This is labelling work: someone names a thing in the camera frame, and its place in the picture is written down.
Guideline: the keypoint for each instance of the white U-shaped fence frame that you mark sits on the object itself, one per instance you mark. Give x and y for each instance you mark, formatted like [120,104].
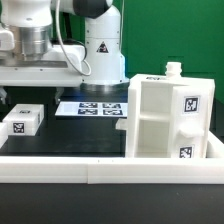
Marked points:
[65,152]

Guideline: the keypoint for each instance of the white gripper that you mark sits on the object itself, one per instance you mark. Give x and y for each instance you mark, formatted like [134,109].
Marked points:
[52,70]

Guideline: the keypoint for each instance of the white fiducial marker sheet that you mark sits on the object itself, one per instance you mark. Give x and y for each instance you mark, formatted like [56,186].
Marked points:
[92,109]

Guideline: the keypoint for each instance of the white cabinet top block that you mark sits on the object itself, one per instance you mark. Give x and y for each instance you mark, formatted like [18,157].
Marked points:
[24,119]

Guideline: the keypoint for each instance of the white cabinet door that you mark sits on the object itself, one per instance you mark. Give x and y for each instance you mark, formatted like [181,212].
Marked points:
[131,123]
[189,122]

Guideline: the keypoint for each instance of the white cabinet body box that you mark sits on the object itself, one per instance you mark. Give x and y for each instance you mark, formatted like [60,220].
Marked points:
[155,108]

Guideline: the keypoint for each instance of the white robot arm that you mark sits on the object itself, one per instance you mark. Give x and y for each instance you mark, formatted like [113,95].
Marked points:
[61,43]

